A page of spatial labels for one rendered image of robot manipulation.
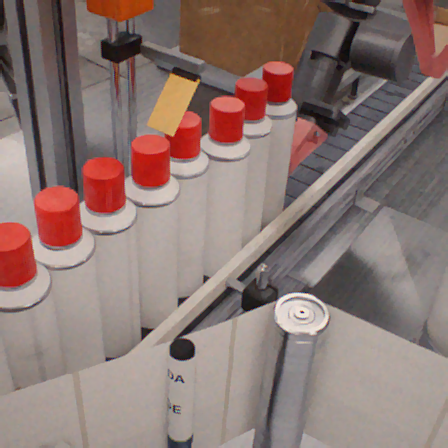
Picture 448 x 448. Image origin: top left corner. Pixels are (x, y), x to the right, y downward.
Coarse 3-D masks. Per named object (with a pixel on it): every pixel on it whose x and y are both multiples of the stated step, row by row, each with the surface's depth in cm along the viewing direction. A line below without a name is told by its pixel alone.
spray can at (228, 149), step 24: (216, 120) 60; (240, 120) 60; (216, 144) 61; (240, 144) 62; (216, 168) 62; (240, 168) 62; (216, 192) 63; (240, 192) 64; (216, 216) 65; (240, 216) 66; (216, 240) 67; (240, 240) 69; (216, 264) 69
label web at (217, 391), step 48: (192, 336) 40; (240, 336) 43; (336, 336) 44; (384, 336) 42; (48, 384) 37; (96, 384) 39; (144, 384) 41; (192, 384) 40; (240, 384) 47; (336, 384) 46; (384, 384) 44; (432, 384) 42; (0, 432) 37; (48, 432) 39; (96, 432) 42; (144, 432) 44; (192, 432) 44; (240, 432) 51; (336, 432) 49; (384, 432) 47; (432, 432) 44
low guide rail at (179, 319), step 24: (408, 96) 102; (384, 120) 95; (360, 144) 89; (336, 168) 84; (312, 192) 79; (288, 216) 75; (264, 240) 72; (240, 264) 68; (216, 288) 66; (192, 312) 63; (168, 336) 61
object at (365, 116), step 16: (416, 64) 122; (416, 80) 116; (384, 96) 110; (400, 96) 110; (352, 112) 104; (368, 112) 105; (384, 112) 105; (352, 128) 100; (368, 128) 100; (336, 144) 96; (352, 144) 96; (304, 160) 92; (320, 160) 92; (336, 160) 92; (304, 176) 88; (320, 176) 89; (288, 192) 85; (144, 336) 64
